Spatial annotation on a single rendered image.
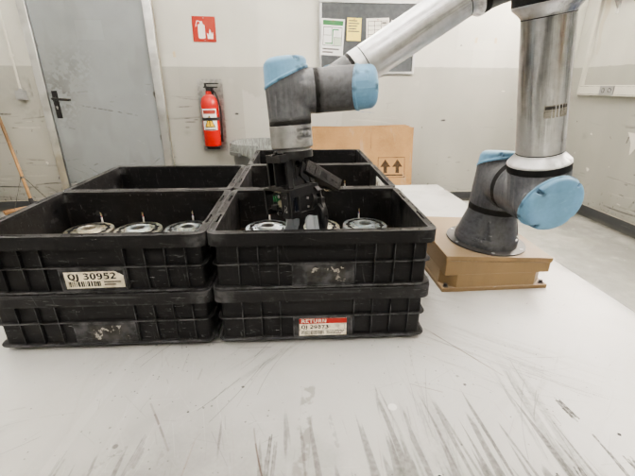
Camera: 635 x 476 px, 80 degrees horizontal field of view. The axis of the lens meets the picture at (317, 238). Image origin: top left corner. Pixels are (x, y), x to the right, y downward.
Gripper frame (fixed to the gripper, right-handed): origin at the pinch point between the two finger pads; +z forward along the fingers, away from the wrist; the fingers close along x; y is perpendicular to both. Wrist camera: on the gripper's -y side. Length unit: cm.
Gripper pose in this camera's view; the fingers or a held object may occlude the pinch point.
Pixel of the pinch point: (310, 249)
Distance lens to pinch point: 76.7
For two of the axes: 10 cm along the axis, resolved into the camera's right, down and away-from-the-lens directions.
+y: -6.7, 2.8, -6.9
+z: 0.8, 9.5, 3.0
